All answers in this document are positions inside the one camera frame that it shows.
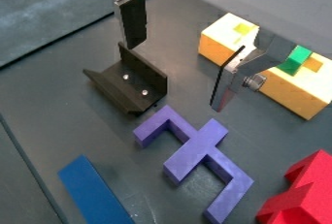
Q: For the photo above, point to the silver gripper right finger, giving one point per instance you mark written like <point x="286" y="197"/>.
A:
<point x="241" y="69"/>

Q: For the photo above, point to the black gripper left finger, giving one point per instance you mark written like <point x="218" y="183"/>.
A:
<point x="131" y="15"/>

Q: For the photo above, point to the blue bar block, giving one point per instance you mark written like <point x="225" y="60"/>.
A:
<point x="91" y="195"/>

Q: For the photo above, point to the yellow puzzle board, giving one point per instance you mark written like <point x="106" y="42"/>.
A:
<point x="304" y="93"/>

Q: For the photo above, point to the green bar block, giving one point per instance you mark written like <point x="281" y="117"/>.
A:
<point x="294" y="60"/>

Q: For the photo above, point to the purple puzzle piece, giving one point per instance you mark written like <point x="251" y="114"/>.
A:
<point x="198" y="150"/>

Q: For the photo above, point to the red puzzle piece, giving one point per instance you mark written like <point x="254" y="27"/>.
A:
<point x="305" y="203"/>

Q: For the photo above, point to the black angle bracket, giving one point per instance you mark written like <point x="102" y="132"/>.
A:
<point x="131" y="83"/>

